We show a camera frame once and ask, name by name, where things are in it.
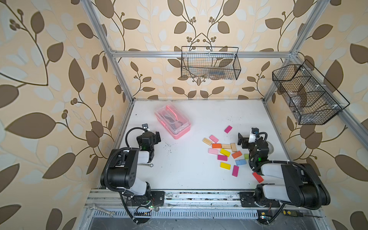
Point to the right wire basket black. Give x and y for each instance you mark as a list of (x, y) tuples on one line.
[(311, 97)]

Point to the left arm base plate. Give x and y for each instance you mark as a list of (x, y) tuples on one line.
[(151, 198)]

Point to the wooden block upright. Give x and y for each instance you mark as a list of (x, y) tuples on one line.
[(233, 147)]

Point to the red block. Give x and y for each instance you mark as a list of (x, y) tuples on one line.
[(258, 177)]

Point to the small silver wrench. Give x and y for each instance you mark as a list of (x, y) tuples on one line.
[(147, 164)]

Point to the large silver wrench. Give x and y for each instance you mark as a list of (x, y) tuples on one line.
[(102, 210)]

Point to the yellow block upper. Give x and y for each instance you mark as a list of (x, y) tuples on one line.
[(225, 152)]

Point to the yellow block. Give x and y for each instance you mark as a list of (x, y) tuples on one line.
[(225, 166), (225, 152)]

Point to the yellow black screwdriver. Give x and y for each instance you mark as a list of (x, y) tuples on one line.
[(294, 213)]

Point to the blue block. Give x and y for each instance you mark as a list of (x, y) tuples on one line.
[(241, 162)]

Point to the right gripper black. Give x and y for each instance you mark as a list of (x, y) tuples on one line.
[(246, 141)]

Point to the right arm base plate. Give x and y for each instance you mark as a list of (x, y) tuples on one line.
[(250, 200)]

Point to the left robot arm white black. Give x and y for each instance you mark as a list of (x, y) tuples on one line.
[(120, 172)]

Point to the yellow block lower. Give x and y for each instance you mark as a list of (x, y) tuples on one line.
[(225, 166)]

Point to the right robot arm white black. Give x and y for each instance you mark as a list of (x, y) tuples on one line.
[(280, 182)]

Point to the wire basket black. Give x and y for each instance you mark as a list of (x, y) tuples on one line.
[(311, 97), (210, 62)]

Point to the white tape roll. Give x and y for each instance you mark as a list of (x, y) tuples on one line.
[(270, 147)]

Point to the orange block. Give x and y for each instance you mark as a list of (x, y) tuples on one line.
[(216, 145)]

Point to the red-orange block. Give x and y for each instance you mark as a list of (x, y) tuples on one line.
[(237, 154)]

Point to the pink plastic toolbox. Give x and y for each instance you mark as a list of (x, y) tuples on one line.
[(175, 122)]

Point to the wooden block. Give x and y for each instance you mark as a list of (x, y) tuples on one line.
[(233, 147), (207, 141), (226, 146)]

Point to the magenta block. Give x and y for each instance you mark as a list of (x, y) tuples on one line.
[(235, 171), (222, 158), (228, 129)]

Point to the light pink block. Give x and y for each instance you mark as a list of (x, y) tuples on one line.
[(213, 151), (214, 139)]

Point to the back wire basket black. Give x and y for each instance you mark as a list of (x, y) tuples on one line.
[(210, 62)]

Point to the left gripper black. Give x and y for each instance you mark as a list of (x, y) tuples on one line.
[(155, 138)]

